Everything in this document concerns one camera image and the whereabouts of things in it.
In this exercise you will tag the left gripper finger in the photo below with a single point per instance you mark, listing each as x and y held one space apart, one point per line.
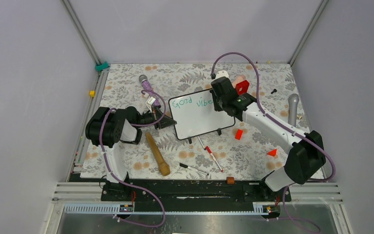
156 112
165 122

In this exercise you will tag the black capped marker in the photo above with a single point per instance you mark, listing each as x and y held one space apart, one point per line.
193 169

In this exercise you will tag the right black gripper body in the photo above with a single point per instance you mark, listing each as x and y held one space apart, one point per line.
218 103

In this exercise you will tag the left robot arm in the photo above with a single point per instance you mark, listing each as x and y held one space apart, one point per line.
109 126

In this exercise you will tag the red wedge block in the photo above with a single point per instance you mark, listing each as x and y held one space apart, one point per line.
272 153

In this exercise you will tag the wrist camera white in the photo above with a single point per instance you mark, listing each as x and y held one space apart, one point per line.
219 74
150 103

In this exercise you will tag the brown small block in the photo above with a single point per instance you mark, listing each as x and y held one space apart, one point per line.
230 180

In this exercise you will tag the red capped marker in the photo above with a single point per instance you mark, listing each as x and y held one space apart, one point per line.
214 158

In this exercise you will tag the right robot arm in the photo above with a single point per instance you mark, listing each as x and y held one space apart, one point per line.
304 150

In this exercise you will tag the teal clamp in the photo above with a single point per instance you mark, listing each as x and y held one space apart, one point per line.
101 67

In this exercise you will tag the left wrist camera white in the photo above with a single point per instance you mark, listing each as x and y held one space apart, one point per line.
150 103

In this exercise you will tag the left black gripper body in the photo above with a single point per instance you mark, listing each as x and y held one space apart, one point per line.
149 118

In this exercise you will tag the yellow small cube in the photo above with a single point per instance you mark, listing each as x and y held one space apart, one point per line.
92 93

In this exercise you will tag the purple glitter microphone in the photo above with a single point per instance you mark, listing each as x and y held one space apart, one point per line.
147 86

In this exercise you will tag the silver grey microphone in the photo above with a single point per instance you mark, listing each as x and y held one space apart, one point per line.
293 102

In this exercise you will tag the white whiteboard black frame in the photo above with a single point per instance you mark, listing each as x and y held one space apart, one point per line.
195 115

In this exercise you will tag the blue capped marker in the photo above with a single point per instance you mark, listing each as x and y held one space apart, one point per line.
201 143

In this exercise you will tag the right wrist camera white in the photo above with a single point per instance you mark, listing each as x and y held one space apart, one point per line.
219 74

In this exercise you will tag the red rectangular block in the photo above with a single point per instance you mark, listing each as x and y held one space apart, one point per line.
239 134

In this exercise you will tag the red square block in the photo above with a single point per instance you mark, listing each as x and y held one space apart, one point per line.
242 87

